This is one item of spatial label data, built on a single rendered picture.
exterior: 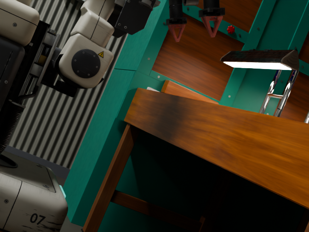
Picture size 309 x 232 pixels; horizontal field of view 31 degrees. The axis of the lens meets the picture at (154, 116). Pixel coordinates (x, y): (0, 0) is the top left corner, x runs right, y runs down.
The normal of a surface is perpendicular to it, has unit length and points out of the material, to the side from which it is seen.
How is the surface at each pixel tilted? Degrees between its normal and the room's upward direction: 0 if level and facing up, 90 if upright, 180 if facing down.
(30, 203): 84
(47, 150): 90
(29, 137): 90
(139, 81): 90
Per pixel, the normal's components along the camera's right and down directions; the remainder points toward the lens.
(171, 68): 0.29, 0.11
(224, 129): -0.87, -0.38
